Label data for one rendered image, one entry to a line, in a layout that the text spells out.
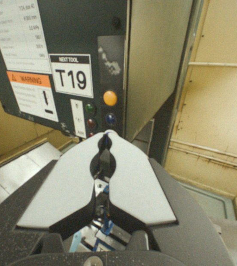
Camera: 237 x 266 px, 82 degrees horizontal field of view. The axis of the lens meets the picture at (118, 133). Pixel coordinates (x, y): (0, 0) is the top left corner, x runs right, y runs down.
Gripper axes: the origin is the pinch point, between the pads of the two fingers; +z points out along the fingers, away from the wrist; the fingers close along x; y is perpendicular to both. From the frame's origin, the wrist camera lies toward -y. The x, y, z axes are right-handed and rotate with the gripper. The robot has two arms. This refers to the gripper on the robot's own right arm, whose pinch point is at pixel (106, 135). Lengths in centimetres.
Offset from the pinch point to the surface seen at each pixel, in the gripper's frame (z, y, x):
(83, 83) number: 15.9, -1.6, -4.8
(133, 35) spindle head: 12.8, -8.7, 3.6
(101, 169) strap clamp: 68, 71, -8
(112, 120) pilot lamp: 12.2, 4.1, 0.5
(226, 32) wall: 91, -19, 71
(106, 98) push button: 12.6, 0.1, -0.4
